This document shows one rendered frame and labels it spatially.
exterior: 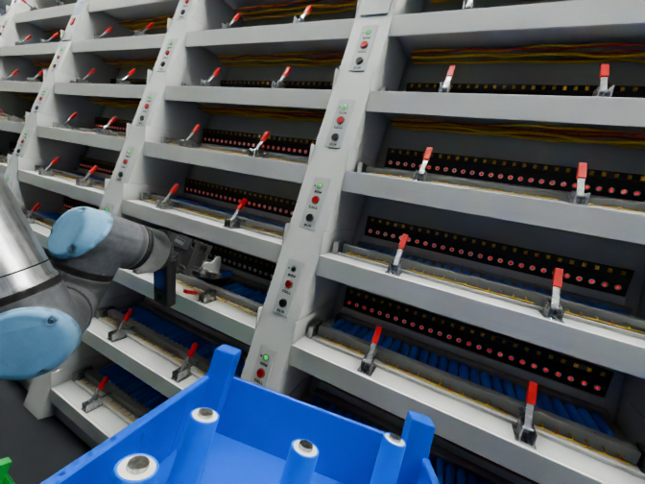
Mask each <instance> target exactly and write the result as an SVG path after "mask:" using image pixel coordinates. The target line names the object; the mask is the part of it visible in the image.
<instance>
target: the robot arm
mask: <svg viewBox="0 0 645 484"><path fill-rule="evenodd" d="M47 246H48V250H49V252H50V253H51V254H52V255H53V256H54V257H53V259H52V261H51V262H50V260H49V258H48V257H47V255H46V253H45V252H44V250H43V249H42V247H41V245H40V243H39V241H38V239H37V238H36V235H35V233H34V231H33V230H32V228H31V226H30V224H29V222H28V220H27V219H26V217H25V215H24V213H23V211H22V209H21V208H20V206H19V204H18V202H17V200H16V199H15V197H14V196H13V194H12V191H11V190H10V188H9V186H8V184H7V182H6V181H5V179H4V177H3V175H2V173H1V171H0V378H2V379H9V380H19V379H28V378H33V377H37V376H40V375H45V374H47V373H49V372H51V371H53V370H55V369H56V368H57V367H58V366H60V365H61V364H62V363H63V362H64V361H66V359H67V358H68V357H69V356H70V355H71V354H72V353H73V352H74V351H75V350H76V349H77V347H78V346H79V345H80V343H81V340H82V336H83V334H84V333H85V332H86V330H87V329H88V328H89V326H90V324H91V320H92V318H93V316H94V314H95V312H96V310H97V308H98V306H99V304H100V303H101V301H102V299H103V297H104V295H105V293H106V292H107V290H108V287H109V286H110V284H111V282H112V280H113V278H114V276H115V274H116V272H117V270H118V268H121V269H128V270H134V271H138V272H144V273H152V272H154V292H155V302H156V303H159V304H161V305H163V306H165V307H170V306H172V305H174V304H175V303H176V274H179V273H181V274H184V275H187V276H190V277H195V278H196V277H201V278H210V279H216V278H219V277H221V276H222V274H220V273H219V271H220V266H221V261H222V259H221V257H220V256H216V257H215V258H214V259H213V261H211V262H207V258H208V256H209V254H210V251H211V249H212V246H209V245H206V244H204V243H202V242H200V241H199V240H198V239H192V238H189V237H188V236H185V235H183V234H176V233H174V232H171V231H168V230H163V229H160V230H155V229H152V228H150V227H147V226H143V225H140V224H137V223H135V222H133V221H130V220H127V219H124V218H121V217H118V216H115V215H112V214H110V213H109V212H107V211H105V210H98V209H95V208H92V207H88V206H78V207H74V208H72V209H69V210H68V211H66V212H65V213H63V214H62V215H61V217H60V218H59V219H58V220H57V221H56V223H55V224H54V226H53V227H52V228H51V232H50V235H49V236H48V241H47Z"/></svg>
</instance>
